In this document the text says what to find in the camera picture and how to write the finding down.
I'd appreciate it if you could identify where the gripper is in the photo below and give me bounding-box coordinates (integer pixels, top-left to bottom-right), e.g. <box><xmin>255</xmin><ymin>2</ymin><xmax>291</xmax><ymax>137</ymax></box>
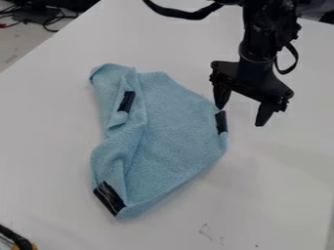
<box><xmin>208</xmin><ymin>54</ymin><xmax>295</xmax><ymax>128</ymax></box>

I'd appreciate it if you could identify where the light blue cloth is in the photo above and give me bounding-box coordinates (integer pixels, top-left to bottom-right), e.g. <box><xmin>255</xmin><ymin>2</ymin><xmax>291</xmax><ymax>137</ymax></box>
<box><xmin>88</xmin><ymin>62</ymin><xmax>230</xmax><ymax>220</ymax></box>

